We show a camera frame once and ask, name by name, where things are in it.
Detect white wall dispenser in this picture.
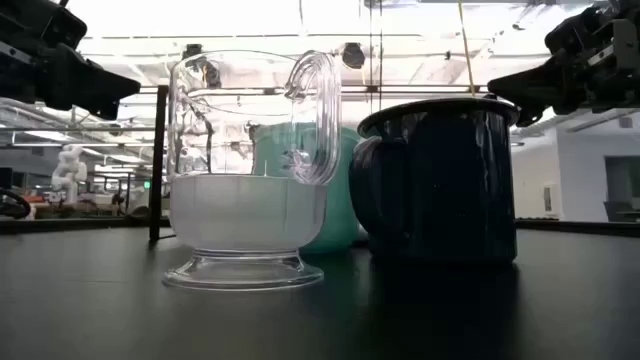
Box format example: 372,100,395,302
542,182,561,217

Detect yellow hanging cable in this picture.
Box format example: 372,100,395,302
457,0,476,97

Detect teal and white cup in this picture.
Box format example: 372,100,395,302
252,123,362,255

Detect clear glass footed mug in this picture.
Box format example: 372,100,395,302
162,48,344,292

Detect black hanging cables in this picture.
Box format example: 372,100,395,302
368,0,384,114

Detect black cable loop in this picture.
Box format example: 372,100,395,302
0,188,32,220

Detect dark blue enamel mug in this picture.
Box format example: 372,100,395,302
348,96,521,265

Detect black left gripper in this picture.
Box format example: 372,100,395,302
0,0,142,121

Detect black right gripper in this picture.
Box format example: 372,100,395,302
487,0,640,128

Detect black round ceiling device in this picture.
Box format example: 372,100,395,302
342,42,366,70

